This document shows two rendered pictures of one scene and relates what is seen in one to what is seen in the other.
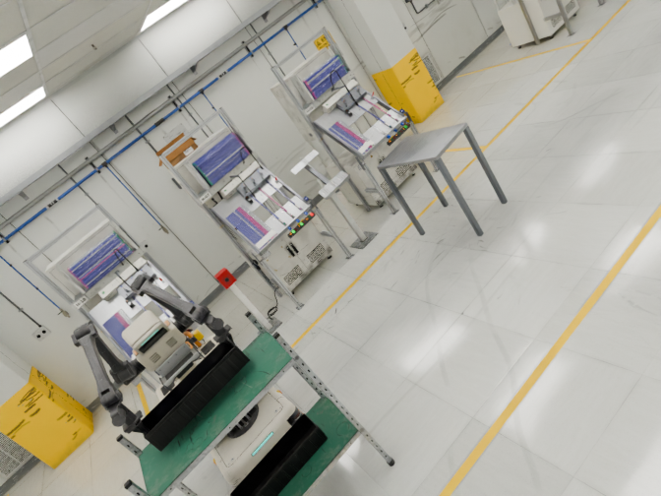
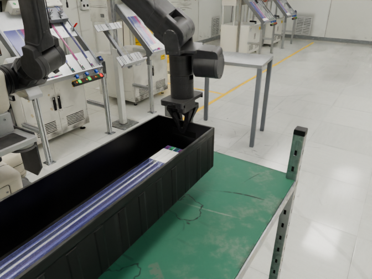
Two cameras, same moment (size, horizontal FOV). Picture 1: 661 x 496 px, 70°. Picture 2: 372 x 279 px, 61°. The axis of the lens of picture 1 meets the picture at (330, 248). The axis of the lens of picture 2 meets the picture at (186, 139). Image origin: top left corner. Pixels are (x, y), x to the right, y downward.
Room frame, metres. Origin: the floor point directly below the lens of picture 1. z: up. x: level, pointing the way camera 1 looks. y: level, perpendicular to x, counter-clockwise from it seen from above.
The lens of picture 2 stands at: (1.60, 1.15, 1.44)
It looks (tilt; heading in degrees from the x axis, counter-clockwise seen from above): 27 degrees down; 321
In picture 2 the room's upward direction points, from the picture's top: straight up
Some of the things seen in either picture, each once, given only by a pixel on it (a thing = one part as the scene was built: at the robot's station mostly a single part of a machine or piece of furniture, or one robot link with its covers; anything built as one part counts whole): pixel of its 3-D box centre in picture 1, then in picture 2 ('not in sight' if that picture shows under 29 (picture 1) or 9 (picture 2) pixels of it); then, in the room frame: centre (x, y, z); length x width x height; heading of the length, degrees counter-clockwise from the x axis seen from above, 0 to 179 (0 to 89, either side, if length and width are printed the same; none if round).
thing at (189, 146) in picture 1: (186, 143); not in sight; (5.08, 0.53, 1.82); 0.68 x 0.30 x 0.20; 108
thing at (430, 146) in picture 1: (441, 183); (228, 96); (3.70, -1.09, 0.40); 0.70 x 0.45 x 0.80; 25
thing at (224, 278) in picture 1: (245, 301); not in sight; (4.27, 0.97, 0.39); 0.24 x 0.24 x 0.78; 18
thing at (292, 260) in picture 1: (284, 251); (38, 104); (4.93, 0.43, 0.31); 0.70 x 0.65 x 0.62; 108
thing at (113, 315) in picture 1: (163, 328); not in sight; (4.32, 1.74, 0.66); 1.01 x 0.73 x 1.31; 18
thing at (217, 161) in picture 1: (220, 158); not in sight; (4.83, 0.33, 1.52); 0.51 x 0.13 x 0.27; 108
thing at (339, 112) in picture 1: (366, 144); (143, 50); (5.20, -1.02, 0.65); 1.01 x 0.73 x 1.29; 18
